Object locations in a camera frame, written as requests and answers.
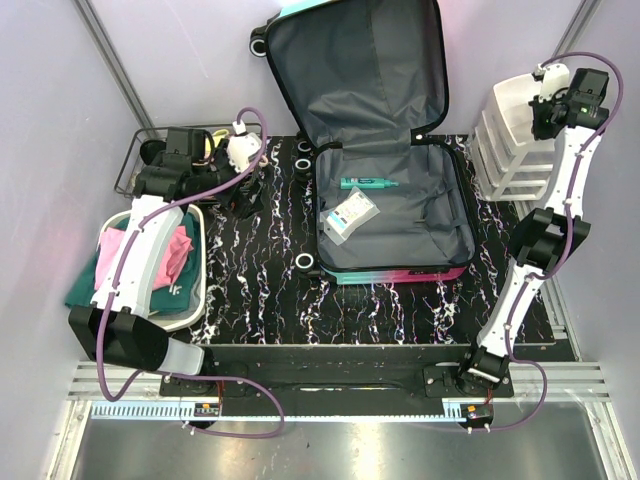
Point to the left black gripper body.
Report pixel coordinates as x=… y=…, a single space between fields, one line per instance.
x=238 y=201

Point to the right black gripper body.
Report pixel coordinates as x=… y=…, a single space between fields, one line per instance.
x=541 y=128

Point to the white drawer organizer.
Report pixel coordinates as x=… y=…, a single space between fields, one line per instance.
x=510 y=164

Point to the white packet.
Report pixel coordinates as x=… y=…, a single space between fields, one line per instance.
x=341 y=221

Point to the pink cloth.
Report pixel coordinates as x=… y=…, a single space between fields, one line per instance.
x=172 y=263

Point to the pink and teal kids suitcase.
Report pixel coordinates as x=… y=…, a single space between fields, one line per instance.
x=367 y=84

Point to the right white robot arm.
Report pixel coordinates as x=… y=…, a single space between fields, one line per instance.
x=545 y=238

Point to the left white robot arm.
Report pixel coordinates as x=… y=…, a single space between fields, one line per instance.
x=185 y=167

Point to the yellow mug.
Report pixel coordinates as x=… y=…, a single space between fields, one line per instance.
x=214 y=139

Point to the black marble pattern mat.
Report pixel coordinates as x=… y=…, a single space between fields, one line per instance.
x=254 y=295

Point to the black bowl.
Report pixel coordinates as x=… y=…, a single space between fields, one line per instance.
x=151 y=152

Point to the white plastic basin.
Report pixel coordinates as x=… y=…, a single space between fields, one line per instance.
x=195 y=300

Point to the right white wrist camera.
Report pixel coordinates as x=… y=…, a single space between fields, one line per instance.
x=553 y=77

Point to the black wire dish rack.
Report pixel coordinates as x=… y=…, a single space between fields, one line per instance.
x=133 y=162

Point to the aluminium frame rail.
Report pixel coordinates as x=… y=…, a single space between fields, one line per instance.
x=424 y=400

